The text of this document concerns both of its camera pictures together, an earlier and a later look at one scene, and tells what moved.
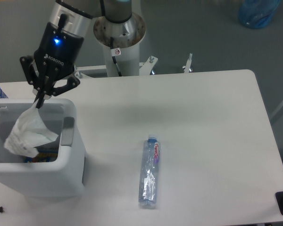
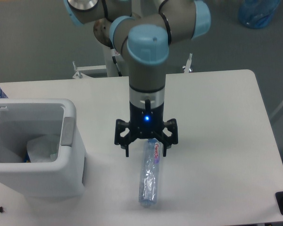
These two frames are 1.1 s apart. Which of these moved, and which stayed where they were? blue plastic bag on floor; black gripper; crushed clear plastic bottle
Moved: black gripper
Stayed: blue plastic bag on floor; crushed clear plastic bottle
